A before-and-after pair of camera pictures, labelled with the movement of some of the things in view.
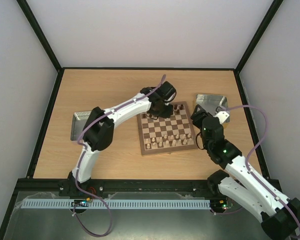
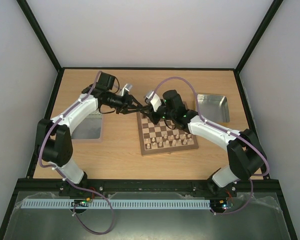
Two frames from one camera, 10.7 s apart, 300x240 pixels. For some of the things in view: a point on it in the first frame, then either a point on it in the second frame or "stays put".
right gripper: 198,114 -> 152,112
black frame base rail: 98,185 stays put
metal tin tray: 210,102 stays put
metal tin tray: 78,120 -> 90,130
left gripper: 167,115 -> 127,102
